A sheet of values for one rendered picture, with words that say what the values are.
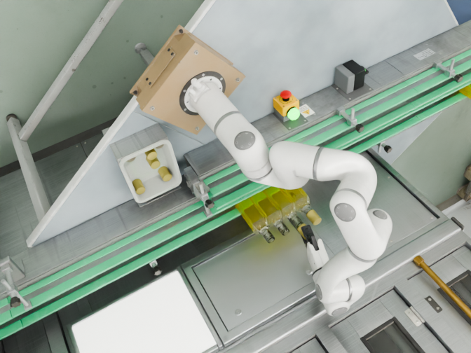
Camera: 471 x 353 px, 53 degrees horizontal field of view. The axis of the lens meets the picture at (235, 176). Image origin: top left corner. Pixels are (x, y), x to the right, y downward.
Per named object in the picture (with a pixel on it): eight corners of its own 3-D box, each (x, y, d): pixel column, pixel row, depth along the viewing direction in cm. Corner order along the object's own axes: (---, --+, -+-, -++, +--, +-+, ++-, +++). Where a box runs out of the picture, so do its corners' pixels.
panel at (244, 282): (69, 328, 163) (99, 422, 142) (65, 325, 160) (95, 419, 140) (289, 211, 184) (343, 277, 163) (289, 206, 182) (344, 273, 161)
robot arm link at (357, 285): (342, 294, 131) (371, 290, 134) (328, 262, 138) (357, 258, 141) (324, 320, 142) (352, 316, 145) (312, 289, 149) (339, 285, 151)
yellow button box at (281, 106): (272, 111, 177) (283, 122, 172) (271, 96, 171) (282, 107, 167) (288, 104, 178) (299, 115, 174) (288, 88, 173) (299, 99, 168)
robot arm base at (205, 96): (169, 94, 135) (195, 127, 127) (201, 62, 133) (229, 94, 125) (198, 116, 148) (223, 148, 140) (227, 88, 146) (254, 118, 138)
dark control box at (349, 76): (333, 82, 183) (346, 94, 178) (333, 66, 177) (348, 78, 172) (350, 75, 185) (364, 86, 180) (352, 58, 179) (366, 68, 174)
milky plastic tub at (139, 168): (128, 189, 166) (137, 206, 160) (108, 145, 149) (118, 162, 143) (173, 167, 170) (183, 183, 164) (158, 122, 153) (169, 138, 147)
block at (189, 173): (186, 186, 170) (195, 199, 166) (181, 169, 163) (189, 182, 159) (195, 182, 171) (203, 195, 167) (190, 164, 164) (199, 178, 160)
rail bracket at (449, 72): (429, 66, 186) (455, 84, 178) (433, 51, 180) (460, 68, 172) (437, 63, 187) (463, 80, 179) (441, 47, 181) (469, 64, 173)
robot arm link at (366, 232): (326, 220, 133) (308, 253, 122) (350, 160, 120) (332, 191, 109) (383, 245, 129) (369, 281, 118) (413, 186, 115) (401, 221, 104)
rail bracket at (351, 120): (333, 113, 175) (356, 134, 167) (334, 99, 169) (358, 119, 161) (342, 109, 176) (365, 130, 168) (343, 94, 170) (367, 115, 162)
